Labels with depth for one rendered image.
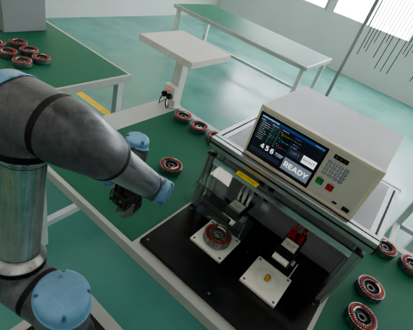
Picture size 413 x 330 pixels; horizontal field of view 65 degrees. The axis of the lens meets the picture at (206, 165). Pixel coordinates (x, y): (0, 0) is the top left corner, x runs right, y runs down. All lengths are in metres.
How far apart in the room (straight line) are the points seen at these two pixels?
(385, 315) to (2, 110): 1.43
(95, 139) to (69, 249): 1.69
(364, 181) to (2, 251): 0.96
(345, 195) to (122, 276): 1.40
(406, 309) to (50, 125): 1.48
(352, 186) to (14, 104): 0.93
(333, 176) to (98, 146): 0.79
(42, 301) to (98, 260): 1.37
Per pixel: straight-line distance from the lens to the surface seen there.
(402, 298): 1.67
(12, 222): 0.73
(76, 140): 0.53
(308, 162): 1.13
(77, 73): 2.38
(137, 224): 1.33
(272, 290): 1.28
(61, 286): 0.80
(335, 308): 1.42
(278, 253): 1.25
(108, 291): 2.03
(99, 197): 1.42
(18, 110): 0.57
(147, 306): 2.01
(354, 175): 1.10
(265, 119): 1.14
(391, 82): 7.42
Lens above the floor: 1.75
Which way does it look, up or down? 36 degrees down
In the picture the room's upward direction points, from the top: 19 degrees clockwise
